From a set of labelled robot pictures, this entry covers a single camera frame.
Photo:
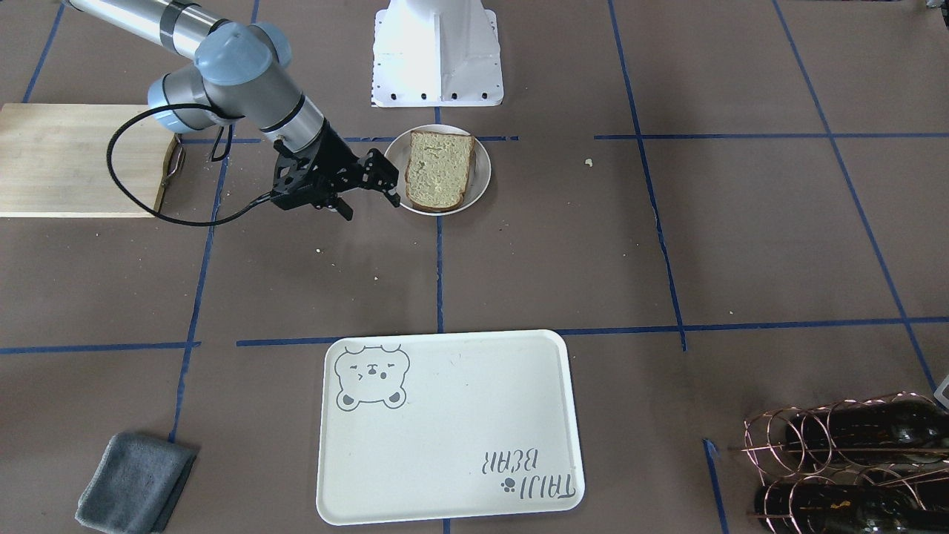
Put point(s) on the light wooden cutting board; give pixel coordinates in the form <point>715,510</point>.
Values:
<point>53,161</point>

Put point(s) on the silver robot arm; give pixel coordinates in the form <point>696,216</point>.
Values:
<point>239,71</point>

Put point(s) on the copper wire bottle rack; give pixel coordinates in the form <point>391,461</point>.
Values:
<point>764,446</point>

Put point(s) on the bread slice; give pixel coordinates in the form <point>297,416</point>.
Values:
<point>438,170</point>

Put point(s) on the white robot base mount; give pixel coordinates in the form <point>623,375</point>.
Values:
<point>436,53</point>

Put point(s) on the folded grey cloth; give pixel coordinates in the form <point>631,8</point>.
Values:
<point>136,486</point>

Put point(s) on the white round plate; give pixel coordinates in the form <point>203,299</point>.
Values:
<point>398,153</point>

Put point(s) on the dark green wine bottle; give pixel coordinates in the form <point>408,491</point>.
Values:
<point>912,431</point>

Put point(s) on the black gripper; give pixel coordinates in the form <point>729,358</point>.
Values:
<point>338,153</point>

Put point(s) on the white bear serving tray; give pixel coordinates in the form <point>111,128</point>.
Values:
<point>446,426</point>

